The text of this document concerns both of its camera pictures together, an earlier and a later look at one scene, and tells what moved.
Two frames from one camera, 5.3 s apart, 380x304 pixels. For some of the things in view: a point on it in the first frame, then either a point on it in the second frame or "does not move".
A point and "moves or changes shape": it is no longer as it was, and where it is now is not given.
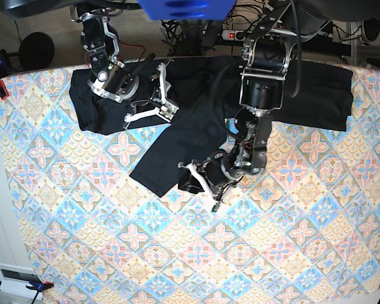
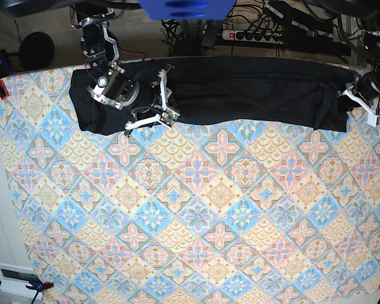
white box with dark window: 14,278 does not move
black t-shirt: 189,106 moves or changes shape
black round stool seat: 36,50 does not move
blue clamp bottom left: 38,285 does not move
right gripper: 210,177 -> 352,98
